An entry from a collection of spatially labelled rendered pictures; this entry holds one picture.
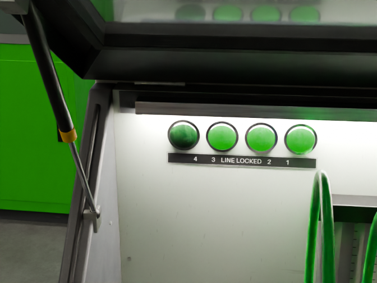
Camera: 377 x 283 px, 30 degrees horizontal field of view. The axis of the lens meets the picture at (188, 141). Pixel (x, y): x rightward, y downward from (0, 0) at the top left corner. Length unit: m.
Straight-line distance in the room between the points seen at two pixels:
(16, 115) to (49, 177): 0.35
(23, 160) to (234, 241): 2.56
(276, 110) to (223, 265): 0.30
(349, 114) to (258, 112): 0.13
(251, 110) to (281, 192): 0.16
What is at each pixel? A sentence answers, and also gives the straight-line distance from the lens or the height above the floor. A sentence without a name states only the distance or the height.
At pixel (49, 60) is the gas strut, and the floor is 1.57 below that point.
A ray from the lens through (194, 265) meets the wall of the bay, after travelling 1.20.
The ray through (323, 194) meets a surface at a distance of 0.83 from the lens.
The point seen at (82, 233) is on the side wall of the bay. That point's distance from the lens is 1.01.
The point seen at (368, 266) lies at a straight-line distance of 1.04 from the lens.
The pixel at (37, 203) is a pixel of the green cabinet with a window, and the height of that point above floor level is 0.13.
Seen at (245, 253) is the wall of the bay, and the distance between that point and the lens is 1.18.
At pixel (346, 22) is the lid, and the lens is 0.84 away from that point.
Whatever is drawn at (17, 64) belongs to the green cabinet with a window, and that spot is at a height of 0.87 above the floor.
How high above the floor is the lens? 1.78
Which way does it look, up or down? 22 degrees down
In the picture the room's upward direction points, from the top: straight up
